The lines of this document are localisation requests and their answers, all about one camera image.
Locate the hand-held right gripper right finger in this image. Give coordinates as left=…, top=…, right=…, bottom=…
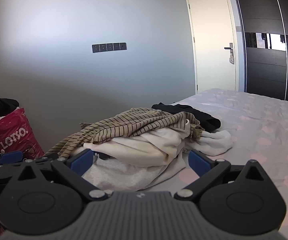
left=175, top=149, right=268, bottom=200

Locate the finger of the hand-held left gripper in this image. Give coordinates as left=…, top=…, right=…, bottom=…
left=0, top=151, right=26, bottom=166

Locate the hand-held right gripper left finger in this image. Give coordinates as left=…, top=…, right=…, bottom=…
left=18, top=149, right=109, bottom=200

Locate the tan striped shirt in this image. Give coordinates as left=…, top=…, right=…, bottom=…
left=44, top=107, right=206, bottom=157

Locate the red plastic bag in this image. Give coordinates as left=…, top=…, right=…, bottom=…
left=0, top=108, right=45, bottom=160

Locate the black garment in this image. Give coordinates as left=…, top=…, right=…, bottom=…
left=151, top=102, right=221, bottom=132

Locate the black cloth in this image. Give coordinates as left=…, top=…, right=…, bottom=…
left=0, top=94, right=20, bottom=117

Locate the white garment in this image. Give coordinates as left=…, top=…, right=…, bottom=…
left=83, top=126, right=233, bottom=192

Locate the bed with polka dot sheet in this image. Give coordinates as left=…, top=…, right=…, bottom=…
left=144, top=88, right=288, bottom=235

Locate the dark sliding door wardrobe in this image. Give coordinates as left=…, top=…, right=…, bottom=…
left=230, top=0, right=288, bottom=105

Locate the white door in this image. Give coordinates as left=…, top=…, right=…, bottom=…
left=186, top=0, right=239, bottom=94

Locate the dark wall switch panel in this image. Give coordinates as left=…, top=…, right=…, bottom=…
left=92, top=42, right=127, bottom=53

